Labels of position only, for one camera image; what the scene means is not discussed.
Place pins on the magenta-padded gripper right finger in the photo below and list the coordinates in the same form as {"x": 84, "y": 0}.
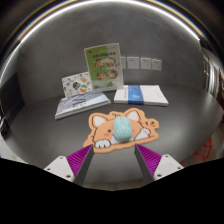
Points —
{"x": 150, "y": 159}

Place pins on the white sticker sheet card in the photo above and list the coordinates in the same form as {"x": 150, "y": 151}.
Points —
{"x": 77, "y": 85}

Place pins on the mint green computer mouse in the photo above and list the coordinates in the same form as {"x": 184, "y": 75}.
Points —
{"x": 121, "y": 130}

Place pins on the green printed standing sign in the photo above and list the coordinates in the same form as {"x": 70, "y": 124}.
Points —
{"x": 104, "y": 68}

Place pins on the black wall panel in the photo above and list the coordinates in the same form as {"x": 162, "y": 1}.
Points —
{"x": 10, "y": 100}

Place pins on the white light strip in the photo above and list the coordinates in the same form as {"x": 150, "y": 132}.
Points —
{"x": 146, "y": 4}

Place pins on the white wall socket plates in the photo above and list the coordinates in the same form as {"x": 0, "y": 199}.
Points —
{"x": 140, "y": 63}

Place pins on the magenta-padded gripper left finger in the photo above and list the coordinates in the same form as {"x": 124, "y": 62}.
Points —
{"x": 77, "y": 160}

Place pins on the grey patterned book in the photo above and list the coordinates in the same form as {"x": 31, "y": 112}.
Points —
{"x": 80, "y": 104}

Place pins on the white book with blue band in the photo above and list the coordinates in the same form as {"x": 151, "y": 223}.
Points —
{"x": 141, "y": 95}

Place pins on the orange corgi-shaped mouse pad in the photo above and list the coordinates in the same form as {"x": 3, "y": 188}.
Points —
{"x": 100, "y": 128}

